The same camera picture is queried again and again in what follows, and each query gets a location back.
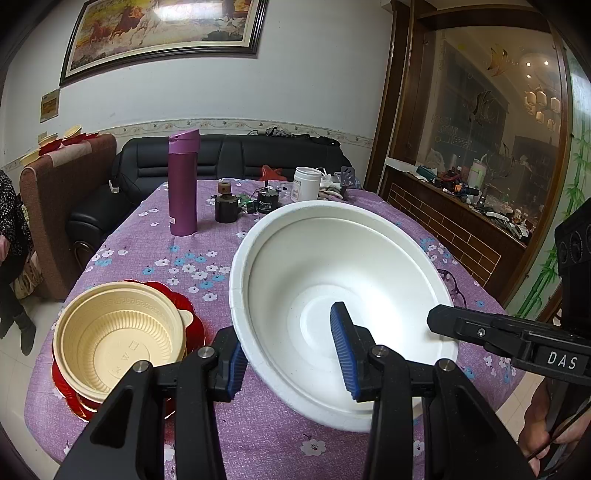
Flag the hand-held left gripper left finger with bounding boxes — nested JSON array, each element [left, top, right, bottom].
[[54, 325, 250, 480]]

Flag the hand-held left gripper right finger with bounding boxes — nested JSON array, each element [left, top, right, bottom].
[[329, 301, 539, 480]]

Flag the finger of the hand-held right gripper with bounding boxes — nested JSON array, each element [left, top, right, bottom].
[[427, 305, 591, 384]]

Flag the red plate with gold rim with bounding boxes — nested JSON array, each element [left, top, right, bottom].
[[52, 279, 207, 411]]

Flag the white foam bowl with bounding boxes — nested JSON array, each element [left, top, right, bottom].
[[229, 200, 460, 433]]

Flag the beige plastic bowl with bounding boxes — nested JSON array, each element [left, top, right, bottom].
[[52, 282, 194, 398]]

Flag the person's right hand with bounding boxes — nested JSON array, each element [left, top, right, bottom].
[[516, 381, 566, 478]]

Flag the eyeglasses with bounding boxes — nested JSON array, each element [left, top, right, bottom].
[[436, 268, 467, 308]]

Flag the purple floral tablecloth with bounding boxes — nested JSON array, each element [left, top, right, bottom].
[[25, 178, 527, 480]]

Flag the white gloves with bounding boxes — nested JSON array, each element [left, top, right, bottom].
[[318, 178, 345, 200]]

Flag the black labelled motor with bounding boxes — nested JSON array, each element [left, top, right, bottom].
[[255, 187, 283, 216]]

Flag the black motor with wooden wheel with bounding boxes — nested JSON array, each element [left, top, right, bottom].
[[213, 182, 241, 224]]

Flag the white plastic jar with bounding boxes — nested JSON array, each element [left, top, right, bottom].
[[291, 167, 322, 203]]

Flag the purple thermos bottle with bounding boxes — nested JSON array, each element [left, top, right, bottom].
[[167, 129, 200, 237]]

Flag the wooden glass partition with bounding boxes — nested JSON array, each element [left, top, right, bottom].
[[365, 0, 575, 319]]

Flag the black leather sofa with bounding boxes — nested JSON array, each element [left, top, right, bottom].
[[68, 134, 354, 241]]

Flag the brown upholstered chair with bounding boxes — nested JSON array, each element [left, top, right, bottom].
[[19, 134, 117, 303]]

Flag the framed painting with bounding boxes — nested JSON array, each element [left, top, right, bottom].
[[59, 0, 270, 88]]

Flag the bamboo wall sticker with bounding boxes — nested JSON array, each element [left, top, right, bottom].
[[512, 69, 591, 320]]

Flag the small wall plaque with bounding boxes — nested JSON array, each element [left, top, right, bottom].
[[39, 90, 62, 123]]

